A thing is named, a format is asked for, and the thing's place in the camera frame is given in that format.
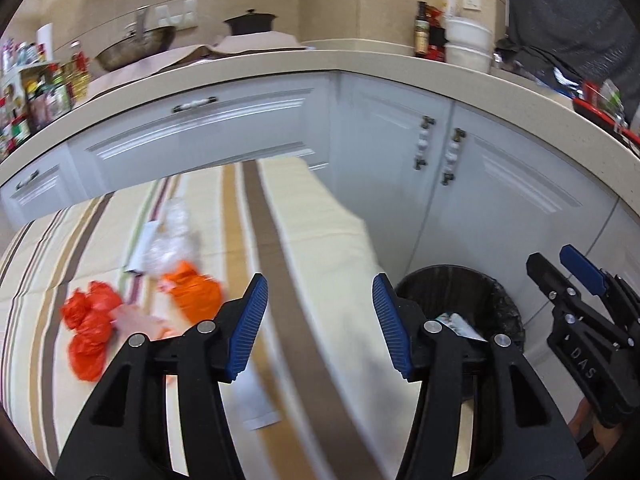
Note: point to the black clay pot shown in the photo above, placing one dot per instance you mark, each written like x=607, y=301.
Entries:
x=251, y=22

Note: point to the person's right hand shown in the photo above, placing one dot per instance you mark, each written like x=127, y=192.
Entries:
x=606, y=438

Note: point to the white spice rack with bottles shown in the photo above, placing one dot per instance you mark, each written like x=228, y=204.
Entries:
x=34, y=93

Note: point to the white double wall socket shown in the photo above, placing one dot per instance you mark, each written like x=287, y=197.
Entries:
x=182, y=15

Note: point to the yellow cooking oil bottle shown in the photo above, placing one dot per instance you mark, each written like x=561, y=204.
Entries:
x=77, y=72

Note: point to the narrow white paper sleeve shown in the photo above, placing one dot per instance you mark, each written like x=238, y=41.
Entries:
x=256, y=409

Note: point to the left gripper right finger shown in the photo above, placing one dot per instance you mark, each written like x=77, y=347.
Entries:
x=518, y=432

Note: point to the drawer handle left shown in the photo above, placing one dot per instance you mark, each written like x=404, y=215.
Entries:
x=33, y=176

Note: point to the orange plastic bag right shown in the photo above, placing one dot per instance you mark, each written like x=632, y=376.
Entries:
x=198, y=296

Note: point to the cabinet door handle left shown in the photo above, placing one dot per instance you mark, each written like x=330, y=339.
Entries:
x=424, y=139

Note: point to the white cabinet drawer front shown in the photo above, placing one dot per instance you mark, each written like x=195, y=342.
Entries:
x=253, y=118

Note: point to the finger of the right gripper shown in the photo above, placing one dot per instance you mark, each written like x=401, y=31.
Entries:
x=568, y=305
x=612, y=290

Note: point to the dark hanging cloth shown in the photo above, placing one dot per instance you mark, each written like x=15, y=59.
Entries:
x=587, y=40

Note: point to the white stacked bowls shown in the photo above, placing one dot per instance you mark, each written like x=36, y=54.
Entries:
x=469, y=44

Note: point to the dark sauce bottle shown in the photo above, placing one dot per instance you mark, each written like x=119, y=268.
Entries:
x=421, y=29

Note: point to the white blue printed snack bag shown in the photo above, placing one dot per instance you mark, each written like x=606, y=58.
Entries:
x=459, y=326

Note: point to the drawer handle centre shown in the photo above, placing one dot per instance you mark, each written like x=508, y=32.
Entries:
x=194, y=104

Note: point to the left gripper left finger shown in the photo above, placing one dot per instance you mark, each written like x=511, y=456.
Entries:
x=121, y=432

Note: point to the drawer handle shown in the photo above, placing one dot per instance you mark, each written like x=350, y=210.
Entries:
x=33, y=176
x=194, y=104

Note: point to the red plastic bag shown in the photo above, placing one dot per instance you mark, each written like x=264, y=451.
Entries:
x=89, y=316

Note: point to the clear bag orange print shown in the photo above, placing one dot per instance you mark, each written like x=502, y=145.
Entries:
x=129, y=319

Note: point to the cabinet door handle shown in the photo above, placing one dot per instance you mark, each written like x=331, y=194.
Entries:
x=424, y=139
x=452, y=155

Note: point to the cabinet door handle right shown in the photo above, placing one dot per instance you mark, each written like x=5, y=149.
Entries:
x=452, y=155

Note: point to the crumpled clear plastic bag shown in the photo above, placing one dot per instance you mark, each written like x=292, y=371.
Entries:
x=172, y=243

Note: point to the black lined trash bin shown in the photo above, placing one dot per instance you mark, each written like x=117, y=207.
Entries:
x=426, y=293

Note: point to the red basket with items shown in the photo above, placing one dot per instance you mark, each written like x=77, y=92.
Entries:
x=603, y=106

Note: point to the metal wok pan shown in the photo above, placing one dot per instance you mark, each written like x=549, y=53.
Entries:
x=140, y=43

